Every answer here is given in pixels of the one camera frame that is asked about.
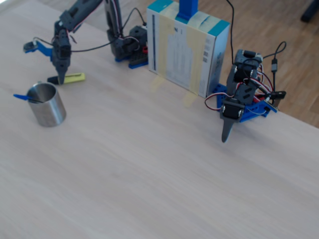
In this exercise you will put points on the blue ballpoint pen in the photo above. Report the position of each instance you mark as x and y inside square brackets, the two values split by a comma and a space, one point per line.
[21, 97]

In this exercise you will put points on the black furniture foot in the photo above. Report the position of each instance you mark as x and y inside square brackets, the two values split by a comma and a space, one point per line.
[311, 13]

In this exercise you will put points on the wrist camera on blue mount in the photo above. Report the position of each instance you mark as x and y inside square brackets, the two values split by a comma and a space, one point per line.
[43, 51]

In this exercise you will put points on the dark grey arm with camera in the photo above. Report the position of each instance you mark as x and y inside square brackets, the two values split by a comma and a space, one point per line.
[113, 20]

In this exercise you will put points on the yellow highlighter pen black cap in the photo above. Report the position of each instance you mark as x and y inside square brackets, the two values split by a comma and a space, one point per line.
[74, 78]

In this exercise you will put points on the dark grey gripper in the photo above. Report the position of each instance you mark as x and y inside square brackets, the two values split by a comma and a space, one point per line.
[62, 64]

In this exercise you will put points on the camera-less arm gripper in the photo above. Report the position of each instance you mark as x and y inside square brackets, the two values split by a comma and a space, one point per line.
[232, 112]

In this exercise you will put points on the white and teal cardboard box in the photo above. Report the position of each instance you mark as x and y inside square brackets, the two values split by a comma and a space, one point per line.
[179, 49]

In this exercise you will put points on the silver metal cup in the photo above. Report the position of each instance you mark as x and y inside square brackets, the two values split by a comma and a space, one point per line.
[49, 112]

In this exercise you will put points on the blue base plate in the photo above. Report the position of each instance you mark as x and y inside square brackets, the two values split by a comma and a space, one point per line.
[135, 65]
[254, 109]

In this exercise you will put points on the dark grey arm without camera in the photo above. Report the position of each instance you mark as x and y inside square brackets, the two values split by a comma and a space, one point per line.
[249, 59]

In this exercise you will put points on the yellow masking tape strip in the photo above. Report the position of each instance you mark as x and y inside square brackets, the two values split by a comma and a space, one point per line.
[157, 84]

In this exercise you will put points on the blue upright post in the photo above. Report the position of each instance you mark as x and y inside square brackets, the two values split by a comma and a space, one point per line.
[187, 10]

